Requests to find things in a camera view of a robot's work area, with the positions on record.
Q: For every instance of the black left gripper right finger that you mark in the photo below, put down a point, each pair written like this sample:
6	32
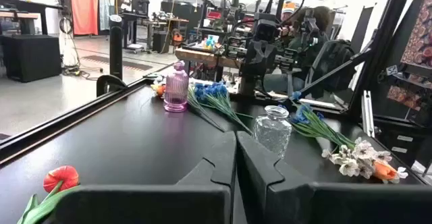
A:
337	203

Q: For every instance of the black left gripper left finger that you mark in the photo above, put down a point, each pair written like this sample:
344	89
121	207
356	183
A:
152	203

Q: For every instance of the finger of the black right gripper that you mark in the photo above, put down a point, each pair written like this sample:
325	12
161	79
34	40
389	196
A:
269	56
254	57

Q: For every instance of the white artificial flower bunch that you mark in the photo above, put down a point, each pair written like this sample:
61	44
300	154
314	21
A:
349	167
364	149

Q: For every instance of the blue artificial flower bunch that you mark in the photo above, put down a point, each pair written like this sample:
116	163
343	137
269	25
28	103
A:
211	90
305	114

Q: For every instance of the orange artificial tulip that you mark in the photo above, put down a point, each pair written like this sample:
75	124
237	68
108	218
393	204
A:
384	170
62	178
159	89

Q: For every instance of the clear textured glass vase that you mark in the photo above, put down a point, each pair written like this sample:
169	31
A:
272	133

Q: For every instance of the pink ribbed glass vase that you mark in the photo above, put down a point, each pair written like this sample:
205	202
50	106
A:
175	89

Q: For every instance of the black office chair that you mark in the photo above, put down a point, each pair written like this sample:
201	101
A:
332	69

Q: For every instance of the wooden workbench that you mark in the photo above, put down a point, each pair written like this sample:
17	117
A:
202	56

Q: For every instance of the person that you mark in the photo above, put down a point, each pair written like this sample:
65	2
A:
320	18

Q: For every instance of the small white flower sprig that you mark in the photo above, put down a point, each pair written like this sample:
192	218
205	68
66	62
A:
401	173

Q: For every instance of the small patterned fabric panel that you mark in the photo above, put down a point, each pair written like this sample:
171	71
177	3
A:
403	97

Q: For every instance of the large patterned fabric panel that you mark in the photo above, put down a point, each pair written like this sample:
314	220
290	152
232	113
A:
420	38

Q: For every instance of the orange curtain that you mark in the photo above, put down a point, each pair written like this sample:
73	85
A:
84	8

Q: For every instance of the black cabinet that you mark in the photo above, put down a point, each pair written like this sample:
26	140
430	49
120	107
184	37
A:
32	57

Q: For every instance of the wooden desk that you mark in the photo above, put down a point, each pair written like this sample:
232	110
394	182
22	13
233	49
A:
18	15

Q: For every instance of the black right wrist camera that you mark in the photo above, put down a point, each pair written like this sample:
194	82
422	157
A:
266	28

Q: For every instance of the silver metal bracket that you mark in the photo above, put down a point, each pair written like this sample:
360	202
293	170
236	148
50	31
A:
367	112

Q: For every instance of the black cone base post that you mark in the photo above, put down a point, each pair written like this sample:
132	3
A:
115	48

